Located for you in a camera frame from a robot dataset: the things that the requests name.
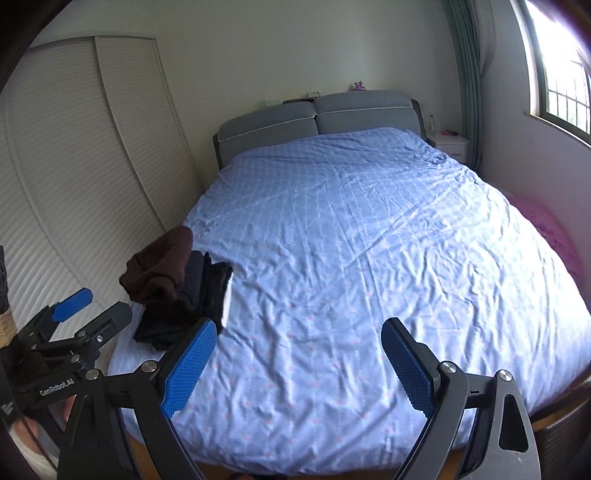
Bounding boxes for pink blanket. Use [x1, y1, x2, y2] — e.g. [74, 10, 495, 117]
[510, 194, 585, 282]

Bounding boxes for window with metal grille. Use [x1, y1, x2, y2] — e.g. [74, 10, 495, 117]
[510, 0, 591, 148]

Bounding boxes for white nightstand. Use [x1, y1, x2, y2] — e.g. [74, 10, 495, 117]
[427, 130, 472, 160]

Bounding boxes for green curtain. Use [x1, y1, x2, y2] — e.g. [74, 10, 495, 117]
[441, 0, 483, 171]

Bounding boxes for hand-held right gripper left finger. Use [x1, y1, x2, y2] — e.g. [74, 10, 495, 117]
[58, 318, 218, 480]

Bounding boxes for person's left hand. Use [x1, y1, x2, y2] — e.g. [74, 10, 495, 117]
[8, 422, 49, 468]

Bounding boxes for stack of black folded clothes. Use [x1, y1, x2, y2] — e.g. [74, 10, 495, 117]
[133, 251, 234, 350]

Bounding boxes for brown pants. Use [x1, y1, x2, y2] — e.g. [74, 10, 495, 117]
[119, 226, 194, 306]

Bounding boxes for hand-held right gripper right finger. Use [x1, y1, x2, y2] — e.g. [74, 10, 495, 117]
[381, 318, 542, 480]

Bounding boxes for brown wicker basket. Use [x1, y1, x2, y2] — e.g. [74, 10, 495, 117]
[531, 397, 591, 480]

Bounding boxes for grey padded bed headboard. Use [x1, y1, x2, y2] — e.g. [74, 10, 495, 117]
[213, 90, 423, 174]

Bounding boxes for white louvered wardrobe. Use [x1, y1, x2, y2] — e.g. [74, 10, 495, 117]
[0, 36, 206, 352]

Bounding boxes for bed with blue sheet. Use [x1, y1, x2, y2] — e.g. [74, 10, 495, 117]
[107, 127, 591, 476]

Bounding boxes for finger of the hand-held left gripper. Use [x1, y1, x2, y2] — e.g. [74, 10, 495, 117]
[18, 287, 94, 343]
[73, 301, 134, 354]

